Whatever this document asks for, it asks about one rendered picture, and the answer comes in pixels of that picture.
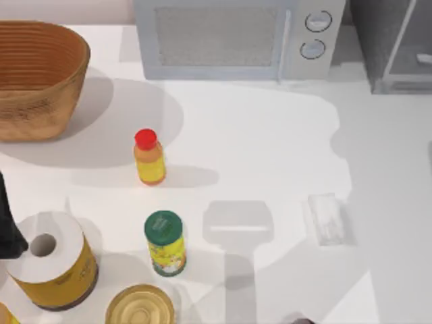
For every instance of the woven brown basket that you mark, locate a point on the woven brown basket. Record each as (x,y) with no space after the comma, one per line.
(37,84)

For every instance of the pale microwave oven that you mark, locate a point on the pale microwave oven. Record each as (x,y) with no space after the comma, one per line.
(233,37)

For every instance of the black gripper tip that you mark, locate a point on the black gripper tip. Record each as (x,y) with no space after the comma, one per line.
(8,226)

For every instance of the green-lidded yellow can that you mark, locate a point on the green-lidded yellow can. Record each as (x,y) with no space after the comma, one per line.
(165,243)

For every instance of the yellow-wrapped paper roll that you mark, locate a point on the yellow-wrapped paper roll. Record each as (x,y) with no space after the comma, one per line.
(54,260)

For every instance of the orange bottle with red cap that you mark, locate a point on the orange bottle with red cap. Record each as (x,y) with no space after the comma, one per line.
(150,162)

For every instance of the microwave knob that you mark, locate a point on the microwave knob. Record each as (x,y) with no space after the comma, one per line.
(312,49)
(318,21)

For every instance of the gold tin can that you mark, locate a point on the gold tin can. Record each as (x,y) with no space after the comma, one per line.
(140,305)

